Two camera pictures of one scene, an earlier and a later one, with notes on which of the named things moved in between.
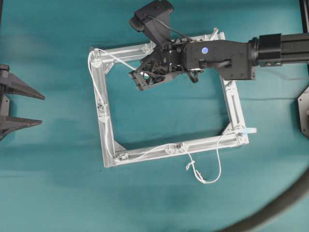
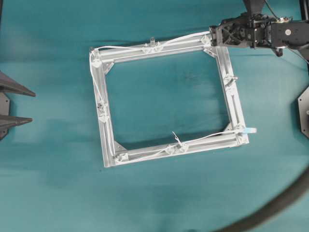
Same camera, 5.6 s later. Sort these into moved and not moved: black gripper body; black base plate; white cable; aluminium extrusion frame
Moved: white cable; black gripper body
Not moved: black base plate; aluminium extrusion frame
